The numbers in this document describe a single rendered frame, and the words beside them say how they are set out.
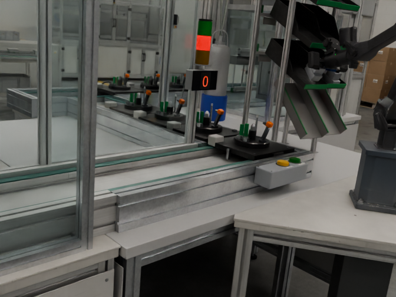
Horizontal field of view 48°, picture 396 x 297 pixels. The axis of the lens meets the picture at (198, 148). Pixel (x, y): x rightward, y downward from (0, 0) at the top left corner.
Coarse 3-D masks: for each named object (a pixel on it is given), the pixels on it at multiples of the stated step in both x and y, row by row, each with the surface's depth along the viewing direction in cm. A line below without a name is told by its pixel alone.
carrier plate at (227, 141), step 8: (208, 144) 172; (216, 144) 169; (224, 144) 167; (232, 144) 168; (272, 144) 174; (280, 144) 175; (232, 152) 163; (240, 152) 160; (248, 152) 160; (256, 152) 161; (264, 152) 162; (272, 152) 163; (288, 152) 170
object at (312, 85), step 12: (276, 48) 186; (300, 48) 192; (276, 60) 187; (288, 60) 181; (300, 60) 193; (288, 72) 182; (300, 72) 187; (300, 84) 177; (312, 84) 176; (324, 84) 180
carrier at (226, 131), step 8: (200, 112) 192; (208, 112) 187; (200, 120) 192; (208, 120) 187; (200, 128) 183; (208, 128) 183; (216, 128) 184; (224, 128) 194; (200, 136) 177; (208, 136) 178; (224, 136) 181; (232, 136) 184
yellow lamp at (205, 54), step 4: (196, 52) 158; (200, 52) 156; (204, 52) 156; (208, 52) 157; (196, 56) 158; (200, 56) 157; (204, 56) 157; (208, 56) 158; (196, 60) 158; (200, 60) 157; (204, 60) 157; (208, 60) 158; (204, 64) 158; (208, 64) 159
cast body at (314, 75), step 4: (308, 68) 177; (312, 68) 175; (320, 68) 173; (324, 68) 174; (308, 72) 177; (312, 72) 175; (316, 72) 174; (320, 72) 175; (308, 76) 177; (312, 76) 174; (316, 76) 174; (320, 76) 175; (312, 80) 176; (316, 80) 177
